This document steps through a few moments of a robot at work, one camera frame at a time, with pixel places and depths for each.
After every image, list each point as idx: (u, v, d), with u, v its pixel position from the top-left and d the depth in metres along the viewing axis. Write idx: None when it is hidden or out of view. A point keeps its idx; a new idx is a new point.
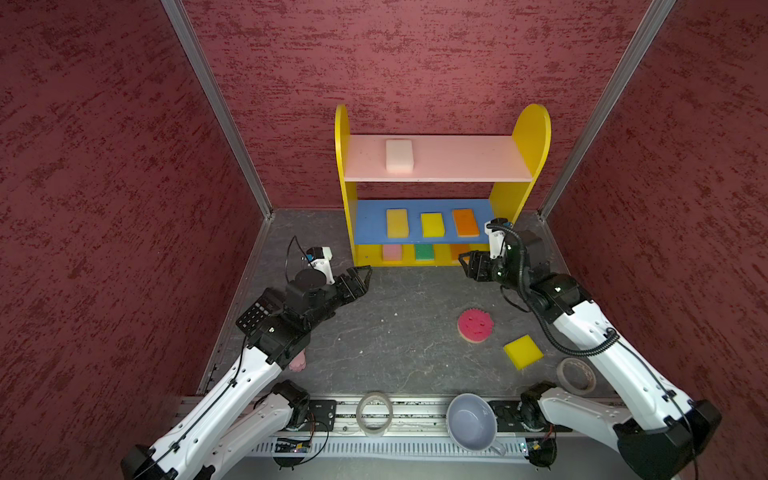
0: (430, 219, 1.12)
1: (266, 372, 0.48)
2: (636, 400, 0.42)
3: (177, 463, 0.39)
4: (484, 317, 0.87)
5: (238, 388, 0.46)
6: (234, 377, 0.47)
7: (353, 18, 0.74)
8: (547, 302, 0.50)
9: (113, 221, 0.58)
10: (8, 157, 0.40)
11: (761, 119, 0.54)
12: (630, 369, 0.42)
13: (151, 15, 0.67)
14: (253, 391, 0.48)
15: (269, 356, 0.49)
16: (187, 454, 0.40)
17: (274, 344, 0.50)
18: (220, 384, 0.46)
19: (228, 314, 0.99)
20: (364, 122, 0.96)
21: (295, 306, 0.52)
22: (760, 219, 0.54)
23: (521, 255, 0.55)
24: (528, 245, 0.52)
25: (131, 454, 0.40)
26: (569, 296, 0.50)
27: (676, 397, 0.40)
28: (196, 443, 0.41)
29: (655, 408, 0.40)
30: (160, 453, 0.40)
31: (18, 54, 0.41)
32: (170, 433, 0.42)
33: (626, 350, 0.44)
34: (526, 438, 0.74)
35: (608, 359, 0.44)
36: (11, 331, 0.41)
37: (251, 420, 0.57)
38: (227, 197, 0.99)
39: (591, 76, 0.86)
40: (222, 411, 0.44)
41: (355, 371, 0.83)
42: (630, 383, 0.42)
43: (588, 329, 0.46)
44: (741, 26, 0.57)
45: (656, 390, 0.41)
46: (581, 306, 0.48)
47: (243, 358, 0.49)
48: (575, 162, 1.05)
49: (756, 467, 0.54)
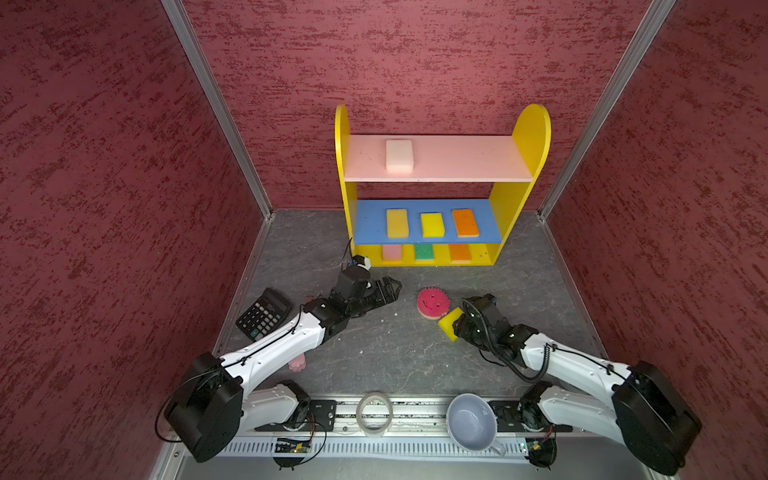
0: (430, 219, 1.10)
1: (316, 333, 0.56)
2: (597, 386, 0.48)
3: (242, 374, 0.44)
4: (435, 291, 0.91)
5: (295, 336, 0.53)
6: (293, 327, 0.54)
7: (353, 18, 0.74)
8: (512, 352, 0.63)
9: (113, 221, 0.58)
10: (8, 157, 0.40)
11: (761, 119, 0.54)
12: (577, 363, 0.51)
13: (152, 16, 0.68)
14: (303, 343, 0.54)
15: (320, 322, 0.58)
16: (250, 370, 0.45)
17: (325, 314, 0.60)
18: (280, 331, 0.53)
19: (228, 314, 0.99)
20: (364, 122, 0.96)
21: (344, 289, 0.63)
22: (760, 219, 0.54)
23: (483, 320, 0.69)
24: (484, 309, 0.68)
25: (197, 363, 0.43)
26: (521, 337, 0.62)
27: (617, 367, 0.48)
28: (258, 364, 0.46)
29: (604, 383, 0.46)
30: (230, 362, 0.45)
31: (18, 55, 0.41)
32: (239, 352, 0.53)
33: (567, 352, 0.54)
34: (526, 438, 0.74)
35: (560, 365, 0.54)
36: (11, 331, 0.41)
37: (266, 394, 0.58)
38: (227, 197, 0.99)
39: (591, 76, 0.86)
40: (280, 348, 0.50)
41: (355, 371, 0.83)
42: (585, 374, 0.49)
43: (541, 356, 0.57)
44: (741, 26, 0.57)
45: (599, 369, 0.49)
46: (532, 340, 0.60)
47: (301, 317, 0.57)
48: (575, 162, 1.05)
49: (756, 467, 0.54)
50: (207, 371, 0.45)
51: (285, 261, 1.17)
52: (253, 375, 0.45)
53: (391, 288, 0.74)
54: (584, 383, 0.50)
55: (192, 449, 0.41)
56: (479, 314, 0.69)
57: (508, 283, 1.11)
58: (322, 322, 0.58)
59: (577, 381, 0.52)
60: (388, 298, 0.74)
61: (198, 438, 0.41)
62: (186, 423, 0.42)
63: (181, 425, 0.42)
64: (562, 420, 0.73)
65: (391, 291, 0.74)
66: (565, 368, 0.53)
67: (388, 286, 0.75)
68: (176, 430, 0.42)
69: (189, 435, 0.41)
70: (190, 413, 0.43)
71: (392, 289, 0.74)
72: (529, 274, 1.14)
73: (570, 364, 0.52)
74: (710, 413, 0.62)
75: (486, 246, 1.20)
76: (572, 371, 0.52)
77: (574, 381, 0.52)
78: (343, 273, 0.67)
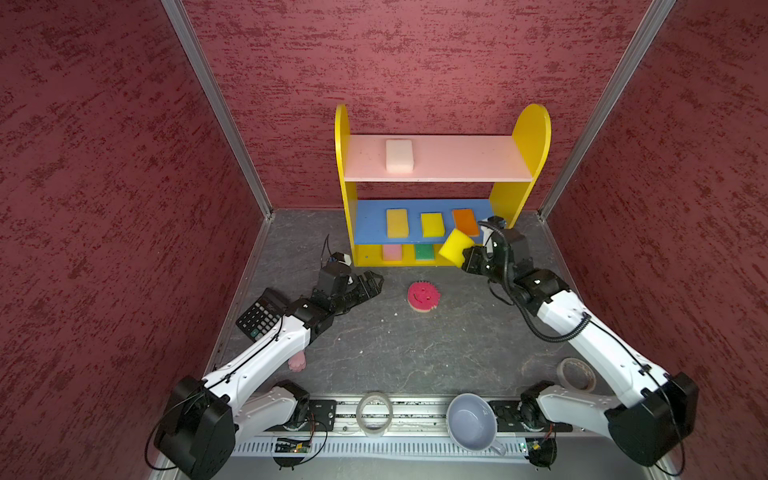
0: (430, 219, 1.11)
1: (301, 336, 0.55)
2: (616, 378, 0.44)
3: (228, 392, 0.43)
4: (425, 284, 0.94)
5: (280, 342, 0.52)
6: (277, 334, 0.53)
7: (353, 18, 0.74)
8: (529, 296, 0.54)
9: (113, 221, 0.58)
10: (8, 157, 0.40)
11: (761, 119, 0.54)
12: (607, 348, 0.45)
13: (152, 15, 0.68)
14: (288, 349, 0.53)
15: (305, 323, 0.56)
16: (236, 386, 0.44)
17: (309, 314, 0.59)
18: (264, 339, 0.52)
19: (228, 314, 0.99)
20: (364, 122, 0.96)
21: (326, 286, 0.62)
22: (760, 219, 0.54)
23: (506, 252, 0.58)
24: (514, 243, 0.56)
25: (177, 387, 0.42)
26: (548, 287, 0.53)
27: (655, 370, 0.42)
28: (244, 379, 0.45)
29: (632, 382, 0.42)
30: (213, 382, 0.44)
31: (18, 54, 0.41)
32: (222, 370, 0.46)
33: (600, 330, 0.47)
34: (526, 438, 0.74)
35: (587, 342, 0.47)
36: (11, 331, 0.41)
37: (262, 401, 0.58)
38: (227, 197, 0.99)
39: (591, 76, 0.86)
40: (266, 357, 0.49)
41: (355, 371, 0.83)
42: (611, 363, 0.44)
43: (566, 315, 0.49)
44: (741, 26, 0.57)
45: (633, 365, 0.43)
46: (560, 295, 0.52)
47: (283, 322, 0.56)
48: (574, 162, 1.05)
49: (756, 467, 0.54)
50: (190, 394, 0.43)
51: (285, 261, 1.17)
52: (240, 391, 0.44)
53: (373, 283, 0.74)
54: (603, 367, 0.46)
55: (188, 473, 0.40)
56: (506, 243, 0.57)
57: None
58: (306, 324, 0.56)
59: (595, 358, 0.47)
60: (371, 293, 0.73)
61: (195, 461, 0.40)
62: (178, 449, 0.41)
63: (171, 452, 0.41)
64: (562, 418, 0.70)
65: (374, 286, 0.74)
66: (587, 344, 0.47)
67: (370, 280, 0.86)
68: (167, 458, 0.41)
69: (184, 459, 0.41)
70: (181, 437, 0.42)
71: (374, 284, 0.74)
72: None
73: (601, 347, 0.45)
74: (710, 413, 0.62)
75: None
76: (594, 353, 0.46)
77: (591, 359, 0.47)
78: (324, 269, 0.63)
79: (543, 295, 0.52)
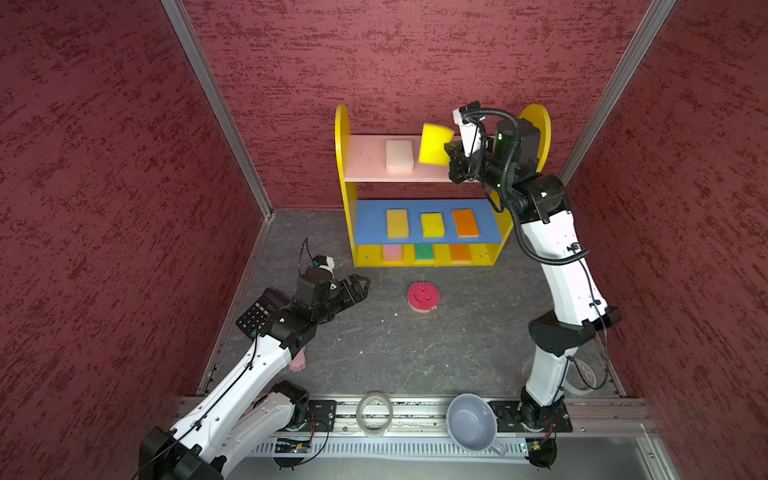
0: (430, 220, 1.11)
1: (278, 357, 0.51)
2: (564, 300, 0.48)
3: (200, 441, 0.40)
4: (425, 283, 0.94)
5: (255, 370, 0.48)
6: (251, 361, 0.49)
7: (353, 18, 0.74)
8: (526, 205, 0.46)
9: (113, 221, 0.58)
10: (8, 157, 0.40)
11: (761, 119, 0.54)
12: (575, 280, 0.46)
13: (151, 16, 0.67)
14: (267, 375, 0.50)
15: (281, 342, 0.52)
16: (209, 432, 0.41)
17: (286, 330, 0.54)
18: (237, 368, 0.48)
19: (228, 314, 0.99)
20: (364, 122, 0.96)
21: (305, 296, 0.58)
22: (760, 219, 0.54)
23: (513, 148, 0.47)
24: (525, 137, 0.44)
25: (146, 442, 0.39)
26: (552, 201, 0.46)
27: (603, 305, 0.46)
28: (217, 421, 0.42)
29: (578, 311, 0.46)
30: (183, 431, 0.41)
31: (18, 55, 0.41)
32: (191, 414, 0.43)
33: (579, 266, 0.46)
34: (526, 438, 0.74)
35: (561, 272, 0.47)
36: (11, 331, 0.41)
37: (255, 415, 0.57)
38: (227, 197, 0.99)
39: (591, 76, 0.86)
40: (240, 391, 0.46)
41: (355, 371, 0.83)
42: (570, 292, 0.46)
43: (555, 241, 0.46)
44: (741, 26, 0.57)
45: (587, 297, 0.46)
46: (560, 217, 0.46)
47: (257, 344, 0.51)
48: (575, 162, 1.05)
49: (756, 467, 0.54)
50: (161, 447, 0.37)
51: (285, 261, 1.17)
52: (214, 437, 0.42)
53: (360, 285, 0.70)
54: (555, 286, 0.49)
55: None
56: (516, 137, 0.46)
57: (508, 283, 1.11)
58: (283, 342, 0.52)
59: (553, 279, 0.49)
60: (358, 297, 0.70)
61: None
62: None
63: None
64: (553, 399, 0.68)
65: (361, 289, 0.70)
66: (559, 273, 0.47)
67: (356, 283, 0.70)
68: None
69: None
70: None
71: (361, 287, 0.70)
72: (529, 274, 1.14)
73: (569, 279, 0.46)
74: (710, 413, 0.62)
75: (486, 246, 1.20)
76: (558, 276, 0.47)
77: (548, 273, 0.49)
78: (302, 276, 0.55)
79: (545, 212, 0.45)
